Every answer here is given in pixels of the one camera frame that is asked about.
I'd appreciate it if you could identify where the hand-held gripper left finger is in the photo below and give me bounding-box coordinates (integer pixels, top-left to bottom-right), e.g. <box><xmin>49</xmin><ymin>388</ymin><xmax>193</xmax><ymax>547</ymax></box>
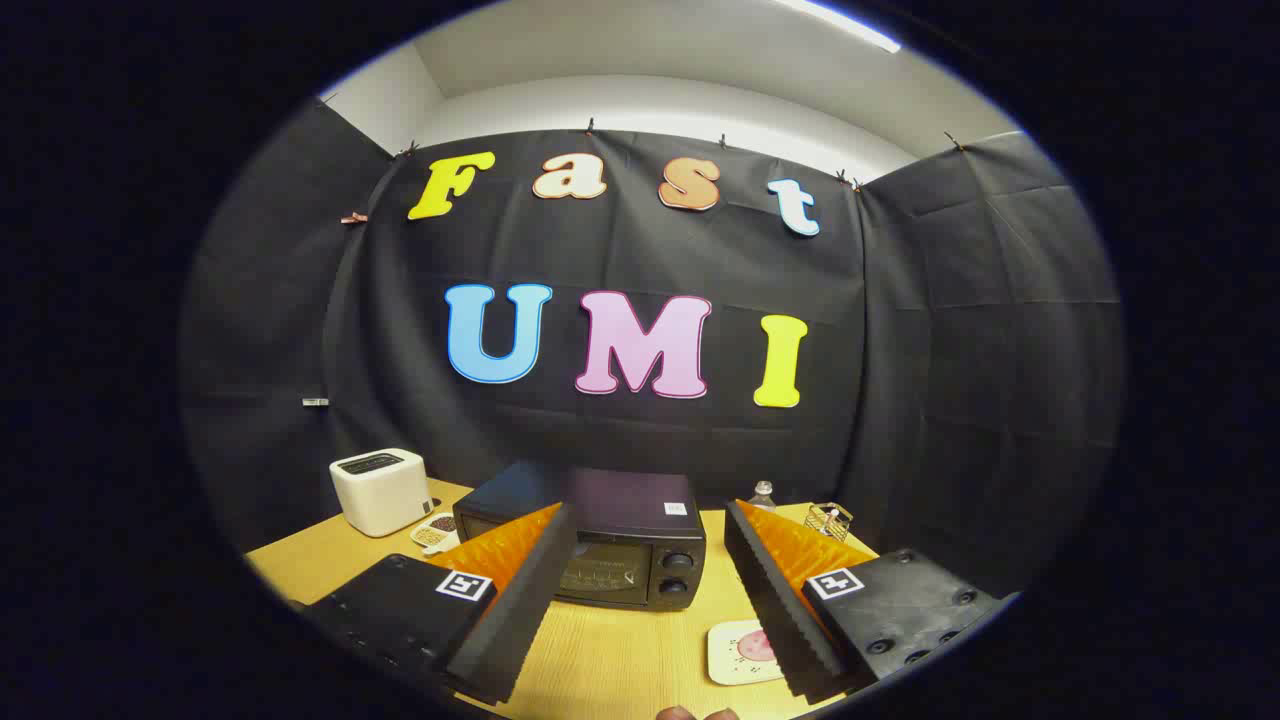
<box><xmin>300</xmin><ymin>502</ymin><xmax>579</xmax><ymax>706</ymax></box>

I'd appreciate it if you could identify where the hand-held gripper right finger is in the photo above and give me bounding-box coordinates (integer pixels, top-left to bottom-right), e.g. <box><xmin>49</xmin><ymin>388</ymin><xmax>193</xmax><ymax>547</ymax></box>
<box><xmin>723</xmin><ymin>498</ymin><xmax>1004</xmax><ymax>704</ymax></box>

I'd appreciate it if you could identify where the cream square plate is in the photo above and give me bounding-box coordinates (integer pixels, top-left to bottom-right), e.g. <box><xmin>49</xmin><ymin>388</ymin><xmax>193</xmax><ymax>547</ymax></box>
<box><xmin>707</xmin><ymin>618</ymin><xmax>786</xmax><ymax>687</ymax></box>

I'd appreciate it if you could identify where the black toaster oven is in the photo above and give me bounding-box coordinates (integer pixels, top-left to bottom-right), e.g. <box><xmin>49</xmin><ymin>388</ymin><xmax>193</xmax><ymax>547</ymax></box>
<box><xmin>452</xmin><ymin>460</ymin><xmax>707</xmax><ymax>611</ymax></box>

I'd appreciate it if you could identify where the white bread toaster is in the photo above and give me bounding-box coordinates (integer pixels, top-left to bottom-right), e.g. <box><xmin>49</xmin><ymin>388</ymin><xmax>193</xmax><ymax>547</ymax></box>
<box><xmin>329</xmin><ymin>448</ymin><xmax>435</xmax><ymax>538</ymax></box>

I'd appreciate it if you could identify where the small dish of beans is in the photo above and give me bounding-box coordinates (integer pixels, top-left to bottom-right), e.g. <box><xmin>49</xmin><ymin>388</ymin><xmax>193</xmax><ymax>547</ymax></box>
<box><xmin>410</xmin><ymin>512</ymin><xmax>461</xmax><ymax>556</ymax></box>

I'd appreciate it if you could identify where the wire mesh basket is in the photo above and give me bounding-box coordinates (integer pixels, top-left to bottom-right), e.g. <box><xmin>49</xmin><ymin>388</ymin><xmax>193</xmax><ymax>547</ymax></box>
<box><xmin>803</xmin><ymin>502</ymin><xmax>854</xmax><ymax>543</ymax></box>

